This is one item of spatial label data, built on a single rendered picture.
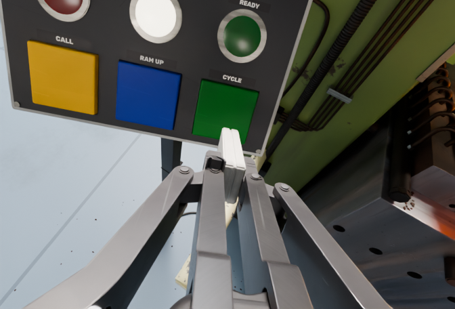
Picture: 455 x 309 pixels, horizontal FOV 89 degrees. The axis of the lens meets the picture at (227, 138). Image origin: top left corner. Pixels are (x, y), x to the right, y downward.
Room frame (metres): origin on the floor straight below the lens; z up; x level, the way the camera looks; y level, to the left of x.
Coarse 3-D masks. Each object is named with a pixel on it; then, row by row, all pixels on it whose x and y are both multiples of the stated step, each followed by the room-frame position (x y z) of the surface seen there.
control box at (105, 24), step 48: (0, 0) 0.20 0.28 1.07; (96, 0) 0.23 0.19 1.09; (192, 0) 0.26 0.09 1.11; (240, 0) 0.28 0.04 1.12; (288, 0) 0.29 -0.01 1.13; (96, 48) 0.21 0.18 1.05; (144, 48) 0.22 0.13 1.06; (192, 48) 0.24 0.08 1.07; (288, 48) 0.27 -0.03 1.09; (192, 96) 0.21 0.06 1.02
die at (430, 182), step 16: (448, 64) 0.67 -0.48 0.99; (416, 96) 0.54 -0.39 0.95; (432, 96) 0.50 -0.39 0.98; (416, 112) 0.47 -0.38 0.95; (432, 112) 0.44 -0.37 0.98; (432, 128) 0.39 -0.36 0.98; (432, 144) 0.34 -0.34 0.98; (416, 160) 0.32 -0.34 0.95; (432, 160) 0.30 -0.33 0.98; (448, 160) 0.31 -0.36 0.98; (416, 176) 0.29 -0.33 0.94; (432, 176) 0.29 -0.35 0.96; (448, 176) 0.28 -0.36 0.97; (432, 192) 0.28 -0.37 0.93; (448, 192) 0.28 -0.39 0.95; (448, 208) 0.27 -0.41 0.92
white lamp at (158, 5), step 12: (144, 0) 0.24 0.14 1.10; (156, 0) 0.25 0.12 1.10; (168, 0) 0.25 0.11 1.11; (144, 12) 0.24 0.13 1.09; (156, 12) 0.24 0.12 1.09; (168, 12) 0.25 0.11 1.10; (144, 24) 0.23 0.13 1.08; (156, 24) 0.24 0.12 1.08; (168, 24) 0.24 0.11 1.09; (156, 36) 0.23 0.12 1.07
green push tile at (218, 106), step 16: (208, 80) 0.23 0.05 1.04; (208, 96) 0.21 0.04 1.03; (224, 96) 0.22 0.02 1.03; (240, 96) 0.23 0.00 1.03; (256, 96) 0.23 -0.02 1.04; (208, 112) 0.20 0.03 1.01; (224, 112) 0.21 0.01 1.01; (240, 112) 0.22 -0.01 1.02; (192, 128) 0.19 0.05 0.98; (208, 128) 0.19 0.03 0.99; (240, 128) 0.21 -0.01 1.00
